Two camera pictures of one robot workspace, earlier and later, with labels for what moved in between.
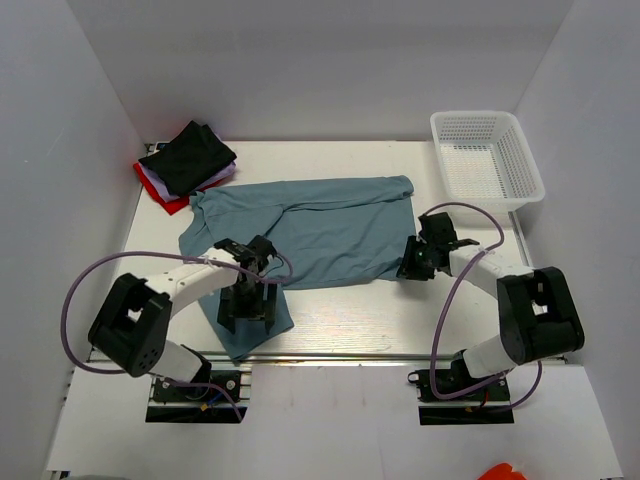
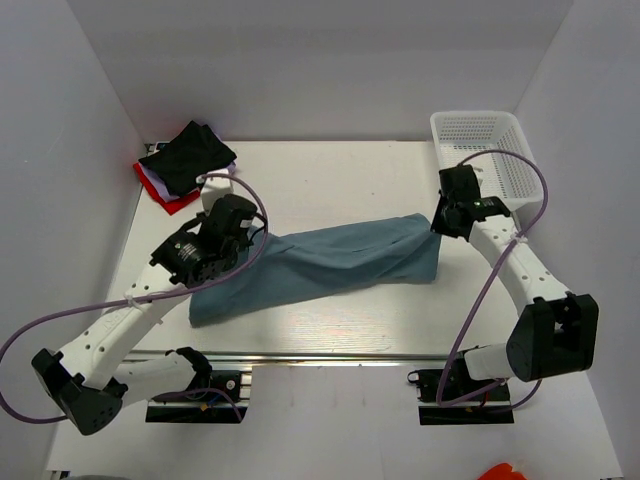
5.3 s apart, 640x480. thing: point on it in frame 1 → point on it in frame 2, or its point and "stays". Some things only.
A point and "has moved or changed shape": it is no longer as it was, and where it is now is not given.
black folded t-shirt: [190, 158] stays
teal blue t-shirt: [326, 231] has moved or changed shape
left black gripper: [262, 309] → [202, 216]
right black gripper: [409, 269] → [438, 225]
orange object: [502, 471] stays
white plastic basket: [484, 158] stays
